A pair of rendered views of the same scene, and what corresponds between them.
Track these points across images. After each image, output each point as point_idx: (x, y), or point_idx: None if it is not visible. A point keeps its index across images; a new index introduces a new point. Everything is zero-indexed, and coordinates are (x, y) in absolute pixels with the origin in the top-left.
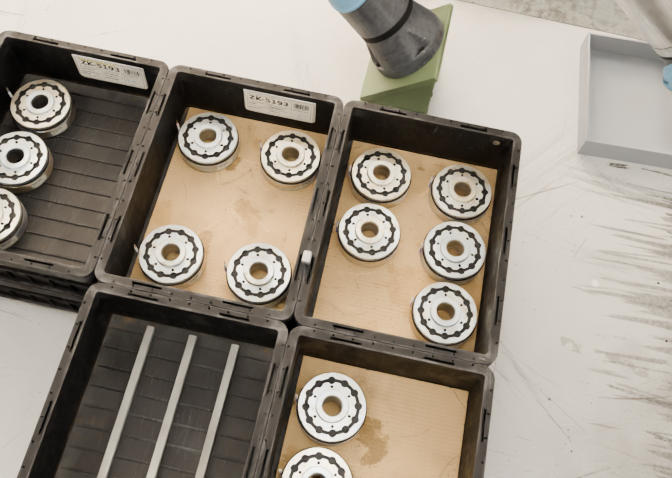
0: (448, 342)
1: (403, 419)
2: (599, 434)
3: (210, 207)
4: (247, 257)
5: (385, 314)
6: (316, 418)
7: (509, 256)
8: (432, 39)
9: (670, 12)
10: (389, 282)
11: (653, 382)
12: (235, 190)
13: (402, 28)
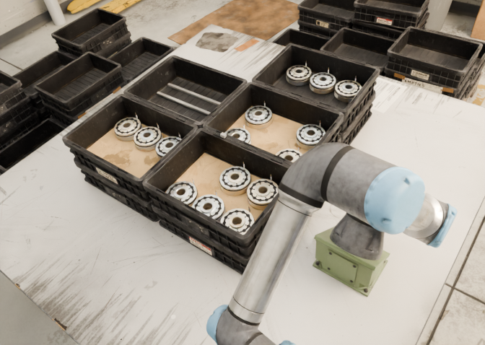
0: (167, 189)
1: None
2: (105, 276)
3: (278, 134)
4: (244, 134)
5: (197, 179)
6: (168, 140)
7: (211, 277)
8: (342, 239)
9: (245, 272)
10: (210, 185)
11: (107, 317)
12: (283, 143)
13: (348, 216)
